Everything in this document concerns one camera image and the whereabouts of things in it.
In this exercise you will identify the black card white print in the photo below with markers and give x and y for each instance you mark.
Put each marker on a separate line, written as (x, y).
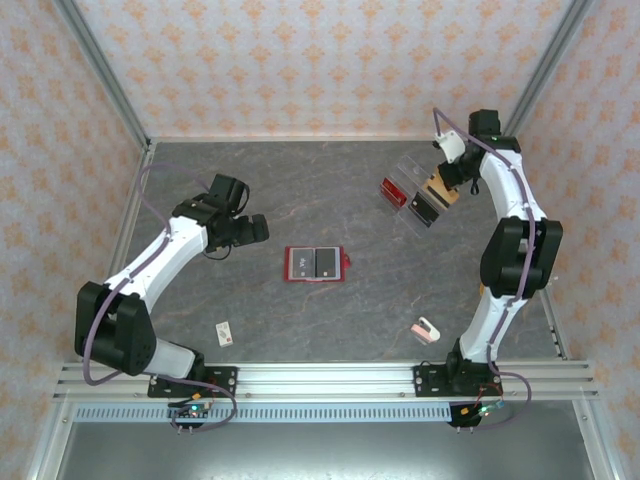
(303, 265)

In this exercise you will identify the black card with chip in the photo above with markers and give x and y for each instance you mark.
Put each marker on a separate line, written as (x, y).
(326, 262)

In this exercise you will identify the red leather card holder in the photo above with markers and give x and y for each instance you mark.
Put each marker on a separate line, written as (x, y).
(342, 270)

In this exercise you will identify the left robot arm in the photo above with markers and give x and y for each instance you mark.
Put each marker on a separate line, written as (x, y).
(160, 255)

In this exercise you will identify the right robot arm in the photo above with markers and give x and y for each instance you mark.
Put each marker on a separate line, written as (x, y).
(510, 185)

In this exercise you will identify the gold magnetic stripe card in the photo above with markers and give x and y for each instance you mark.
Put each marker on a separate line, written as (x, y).
(434, 192)

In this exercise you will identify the black plastic card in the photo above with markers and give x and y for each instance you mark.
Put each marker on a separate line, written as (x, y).
(420, 207)

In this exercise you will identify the clear acrylic card stand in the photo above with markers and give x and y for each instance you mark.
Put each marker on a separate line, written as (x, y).
(407, 167)

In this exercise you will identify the red plastic card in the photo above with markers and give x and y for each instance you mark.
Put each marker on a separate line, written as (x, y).
(393, 192)

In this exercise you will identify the small white red box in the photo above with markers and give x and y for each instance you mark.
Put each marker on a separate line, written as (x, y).
(224, 334)

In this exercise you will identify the pink white stapler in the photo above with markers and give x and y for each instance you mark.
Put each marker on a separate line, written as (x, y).
(425, 331)

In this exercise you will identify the grey metal sheet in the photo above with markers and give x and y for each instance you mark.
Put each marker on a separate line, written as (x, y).
(325, 450)

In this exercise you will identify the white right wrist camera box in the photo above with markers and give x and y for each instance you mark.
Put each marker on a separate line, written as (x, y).
(450, 146)

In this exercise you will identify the aluminium frame post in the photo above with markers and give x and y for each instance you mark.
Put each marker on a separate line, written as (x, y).
(107, 75)
(541, 75)

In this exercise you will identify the aluminium side rail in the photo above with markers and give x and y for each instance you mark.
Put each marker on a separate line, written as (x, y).
(129, 215)
(556, 325)

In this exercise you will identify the aluminium profile rail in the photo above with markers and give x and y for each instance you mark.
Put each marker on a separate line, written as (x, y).
(325, 382)

